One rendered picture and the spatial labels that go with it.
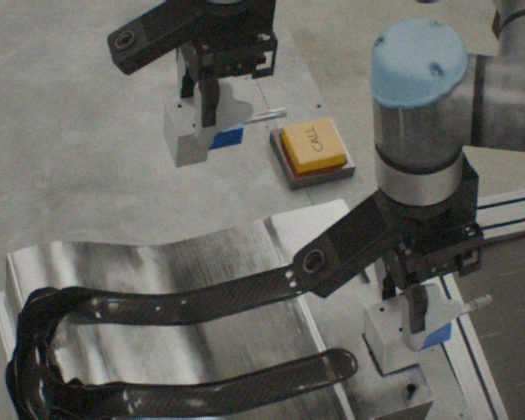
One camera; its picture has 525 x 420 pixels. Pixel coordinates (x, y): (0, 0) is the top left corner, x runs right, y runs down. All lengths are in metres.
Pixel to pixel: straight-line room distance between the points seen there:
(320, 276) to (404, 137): 0.18
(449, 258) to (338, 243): 0.11
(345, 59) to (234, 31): 1.52
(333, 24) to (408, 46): 1.86
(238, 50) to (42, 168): 0.36
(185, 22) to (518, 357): 1.10
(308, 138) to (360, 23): 1.37
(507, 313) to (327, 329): 0.92
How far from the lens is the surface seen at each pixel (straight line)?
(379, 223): 1.03
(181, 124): 1.26
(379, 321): 1.16
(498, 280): 2.13
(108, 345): 1.15
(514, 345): 2.07
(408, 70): 0.89
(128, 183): 1.41
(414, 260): 1.05
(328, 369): 1.20
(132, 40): 1.16
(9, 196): 1.41
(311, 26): 2.75
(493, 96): 0.91
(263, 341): 1.20
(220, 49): 1.16
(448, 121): 0.92
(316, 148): 1.41
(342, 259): 1.04
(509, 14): 0.99
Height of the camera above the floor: 1.92
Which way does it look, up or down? 54 degrees down
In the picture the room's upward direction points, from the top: 8 degrees clockwise
